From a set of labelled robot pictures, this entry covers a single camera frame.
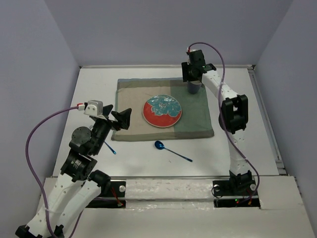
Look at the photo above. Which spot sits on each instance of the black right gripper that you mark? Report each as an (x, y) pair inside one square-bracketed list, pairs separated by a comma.
[(185, 66)]

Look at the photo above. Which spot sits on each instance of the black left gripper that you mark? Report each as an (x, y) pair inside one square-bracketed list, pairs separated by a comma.
[(124, 117)]

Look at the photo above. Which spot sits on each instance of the lavender cup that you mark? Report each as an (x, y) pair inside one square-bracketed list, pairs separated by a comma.
[(193, 86)]

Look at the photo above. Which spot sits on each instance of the patchwork cloth placemat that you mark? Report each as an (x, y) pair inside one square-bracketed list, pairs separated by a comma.
[(195, 122)]

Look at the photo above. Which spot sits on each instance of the red and teal plate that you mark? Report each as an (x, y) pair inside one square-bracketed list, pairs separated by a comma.
[(162, 111)]

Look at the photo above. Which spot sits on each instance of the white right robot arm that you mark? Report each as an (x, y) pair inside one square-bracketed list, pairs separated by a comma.
[(233, 115)]

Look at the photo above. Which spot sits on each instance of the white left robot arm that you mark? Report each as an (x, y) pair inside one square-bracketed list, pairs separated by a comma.
[(78, 183)]

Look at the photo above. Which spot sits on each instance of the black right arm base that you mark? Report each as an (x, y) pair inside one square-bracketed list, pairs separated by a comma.
[(235, 196)]

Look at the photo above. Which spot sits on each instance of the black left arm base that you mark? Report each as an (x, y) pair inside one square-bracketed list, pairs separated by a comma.
[(112, 197)]

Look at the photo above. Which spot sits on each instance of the blue metal fork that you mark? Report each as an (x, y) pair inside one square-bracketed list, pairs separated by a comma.
[(110, 148)]

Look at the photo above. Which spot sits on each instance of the blue metal spoon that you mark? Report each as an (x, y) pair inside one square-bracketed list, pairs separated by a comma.
[(159, 145)]

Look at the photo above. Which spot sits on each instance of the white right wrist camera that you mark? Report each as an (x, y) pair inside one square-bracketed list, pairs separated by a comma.
[(190, 52)]

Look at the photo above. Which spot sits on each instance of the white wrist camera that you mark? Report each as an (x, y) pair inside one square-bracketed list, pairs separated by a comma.
[(190, 52), (93, 108)]

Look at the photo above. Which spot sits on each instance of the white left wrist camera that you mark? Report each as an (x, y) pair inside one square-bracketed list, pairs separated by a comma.
[(93, 108)]

